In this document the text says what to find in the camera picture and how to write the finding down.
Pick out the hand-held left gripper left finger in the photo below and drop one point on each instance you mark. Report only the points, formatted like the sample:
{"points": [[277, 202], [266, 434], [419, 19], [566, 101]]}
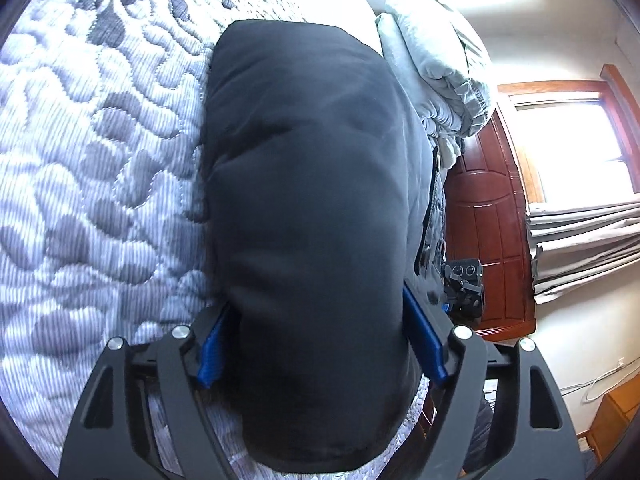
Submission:
{"points": [[212, 355]]}

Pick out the red-brown wooden headboard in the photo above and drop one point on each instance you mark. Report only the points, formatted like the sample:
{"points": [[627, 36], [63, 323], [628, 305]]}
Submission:
{"points": [[490, 220]]}

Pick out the black pants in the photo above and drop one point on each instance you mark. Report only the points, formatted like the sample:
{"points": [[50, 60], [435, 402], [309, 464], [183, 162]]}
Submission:
{"points": [[310, 210]]}

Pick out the grey striped curtain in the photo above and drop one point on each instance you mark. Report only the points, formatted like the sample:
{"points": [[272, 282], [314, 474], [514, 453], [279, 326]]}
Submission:
{"points": [[585, 245]]}

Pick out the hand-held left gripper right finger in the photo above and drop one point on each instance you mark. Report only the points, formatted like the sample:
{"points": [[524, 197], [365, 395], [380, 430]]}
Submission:
{"points": [[425, 340]]}

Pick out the light wooden cabinet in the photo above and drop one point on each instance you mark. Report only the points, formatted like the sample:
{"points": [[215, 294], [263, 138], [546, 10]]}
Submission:
{"points": [[612, 420]]}

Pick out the quilted leaf-pattern mattress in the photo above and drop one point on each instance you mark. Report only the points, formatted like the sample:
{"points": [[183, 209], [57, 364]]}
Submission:
{"points": [[100, 160]]}

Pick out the wooden-framed window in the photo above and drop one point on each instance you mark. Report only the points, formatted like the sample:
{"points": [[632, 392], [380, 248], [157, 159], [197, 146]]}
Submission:
{"points": [[575, 145]]}

